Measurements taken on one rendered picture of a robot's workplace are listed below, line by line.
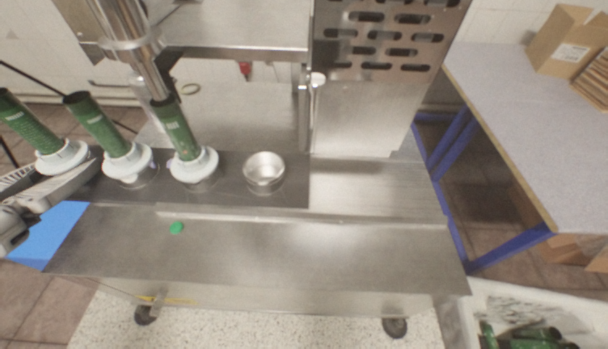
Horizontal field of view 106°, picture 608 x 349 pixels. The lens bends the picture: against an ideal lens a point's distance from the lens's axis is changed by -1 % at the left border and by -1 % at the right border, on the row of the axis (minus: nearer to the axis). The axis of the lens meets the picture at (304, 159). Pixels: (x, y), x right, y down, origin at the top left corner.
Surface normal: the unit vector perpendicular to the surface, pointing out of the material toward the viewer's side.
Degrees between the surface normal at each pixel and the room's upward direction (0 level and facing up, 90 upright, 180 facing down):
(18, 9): 90
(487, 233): 0
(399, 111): 90
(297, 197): 0
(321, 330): 0
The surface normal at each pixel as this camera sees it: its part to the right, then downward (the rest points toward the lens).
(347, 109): -0.04, 0.76
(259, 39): 0.03, -0.65
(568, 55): -0.38, 0.70
